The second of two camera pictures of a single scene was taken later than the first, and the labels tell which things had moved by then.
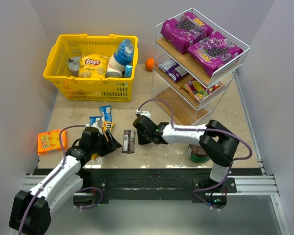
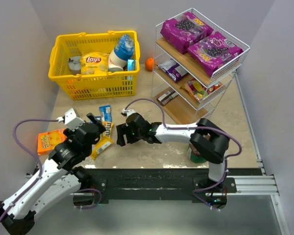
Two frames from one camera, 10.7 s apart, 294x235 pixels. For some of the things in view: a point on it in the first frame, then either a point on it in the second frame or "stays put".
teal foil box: x=128 y=71 → x=131 y=64
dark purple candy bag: x=173 y=69 stays put
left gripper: x=106 y=141 → x=94 y=125
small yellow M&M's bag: x=107 y=125 stays put
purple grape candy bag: x=209 y=54 stays put
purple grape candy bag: x=181 y=32 stays put
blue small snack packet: x=106 y=113 stays put
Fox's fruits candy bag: x=198 y=90 stays put
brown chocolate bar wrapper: x=129 y=140 → x=167 y=97
